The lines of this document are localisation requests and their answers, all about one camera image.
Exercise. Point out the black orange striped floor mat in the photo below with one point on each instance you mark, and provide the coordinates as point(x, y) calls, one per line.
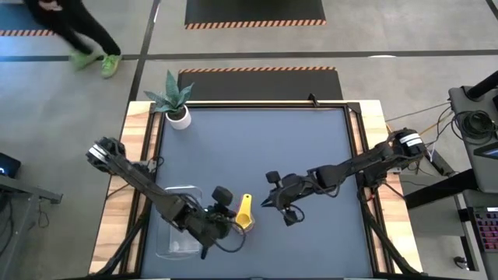
point(253, 11)
point(260, 83)
point(11, 19)

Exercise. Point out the black aluminium table frame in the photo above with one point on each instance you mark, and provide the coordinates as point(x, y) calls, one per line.
point(253, 105)

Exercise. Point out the grey metal stand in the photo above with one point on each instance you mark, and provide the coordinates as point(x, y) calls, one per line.
point(23, 186)

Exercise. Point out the potted plant white pot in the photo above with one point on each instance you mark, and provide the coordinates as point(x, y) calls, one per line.
point(171, 121)

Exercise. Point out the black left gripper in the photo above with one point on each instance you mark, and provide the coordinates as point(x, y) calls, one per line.
point(206, 225)

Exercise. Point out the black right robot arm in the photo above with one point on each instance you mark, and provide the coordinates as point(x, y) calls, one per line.
point(358, 165)

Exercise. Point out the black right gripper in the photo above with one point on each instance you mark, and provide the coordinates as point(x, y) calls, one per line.
point(299, 186)

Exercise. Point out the black pole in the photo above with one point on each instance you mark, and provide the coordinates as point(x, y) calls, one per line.
point(484, 85)

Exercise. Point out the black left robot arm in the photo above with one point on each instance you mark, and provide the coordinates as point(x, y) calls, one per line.
point(136, 180)

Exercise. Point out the black device with logo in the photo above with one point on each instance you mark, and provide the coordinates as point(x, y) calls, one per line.
point(9, 165)

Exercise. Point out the black power strip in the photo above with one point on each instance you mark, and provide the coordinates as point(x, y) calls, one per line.
point(439, 163)

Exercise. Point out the yellow measuring cup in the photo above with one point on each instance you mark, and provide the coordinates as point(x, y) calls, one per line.
point(244, 219)

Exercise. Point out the person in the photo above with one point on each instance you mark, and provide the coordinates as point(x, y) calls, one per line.
point(78, 23)

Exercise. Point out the dark tablet screen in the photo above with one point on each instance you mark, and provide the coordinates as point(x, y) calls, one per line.
point(493, 151)

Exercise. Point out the small black caster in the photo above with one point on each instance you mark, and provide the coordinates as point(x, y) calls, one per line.
point(461, 263)

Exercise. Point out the grey blue table mat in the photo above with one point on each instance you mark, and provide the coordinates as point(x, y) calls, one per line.
point(311, 241)

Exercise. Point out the small black camera mount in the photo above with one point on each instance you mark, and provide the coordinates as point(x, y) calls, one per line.
point(312, 100)

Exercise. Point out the backlit keyboard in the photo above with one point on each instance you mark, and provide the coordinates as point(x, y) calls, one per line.
point(488, 229)

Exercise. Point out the clear plastic basket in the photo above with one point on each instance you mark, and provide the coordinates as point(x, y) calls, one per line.
point(175, 250)

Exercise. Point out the black desk leg bar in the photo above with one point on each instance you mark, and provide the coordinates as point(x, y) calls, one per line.
point(439, 190)

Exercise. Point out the grey keyboard desk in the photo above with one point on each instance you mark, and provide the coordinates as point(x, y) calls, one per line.
point(482, 198)

